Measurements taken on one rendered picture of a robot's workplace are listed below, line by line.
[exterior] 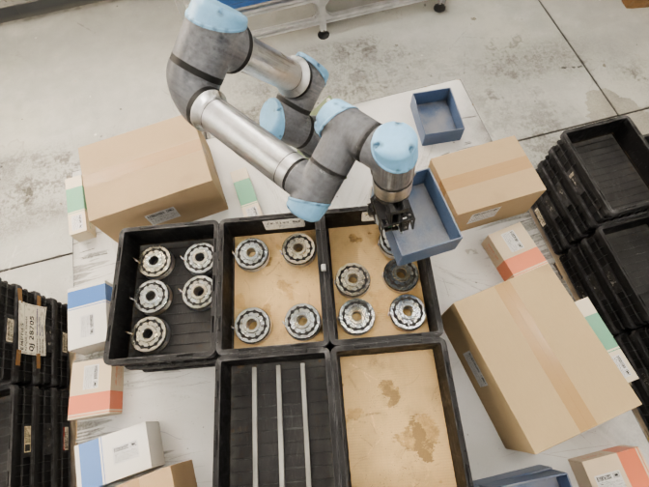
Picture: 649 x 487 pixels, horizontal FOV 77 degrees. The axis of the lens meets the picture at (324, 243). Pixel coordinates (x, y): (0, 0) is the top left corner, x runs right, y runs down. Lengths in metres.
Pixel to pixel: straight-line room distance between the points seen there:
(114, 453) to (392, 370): 0.79
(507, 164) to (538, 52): 1.80
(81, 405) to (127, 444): 0.19
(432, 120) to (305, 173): 1.04
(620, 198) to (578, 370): 0.99
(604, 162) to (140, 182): 1.84
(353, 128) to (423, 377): 0.74
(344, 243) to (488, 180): 0.51
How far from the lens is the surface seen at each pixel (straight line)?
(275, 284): 1.25
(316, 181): 0.74
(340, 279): 1.21
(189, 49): 0.95
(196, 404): 1.39
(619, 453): 1.43
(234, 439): 1.22
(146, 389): 1.45
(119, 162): 1.54
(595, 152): 2.15
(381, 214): 0.84
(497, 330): 1.20
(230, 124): 0.87
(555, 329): 1.26
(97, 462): 1.40
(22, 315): 2.05
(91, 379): 1.45
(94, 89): 3.25
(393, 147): 0.66
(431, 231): 1.05
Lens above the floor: 2.01
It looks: 67 degrees down
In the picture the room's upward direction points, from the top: 7 degrees counter-clockwise
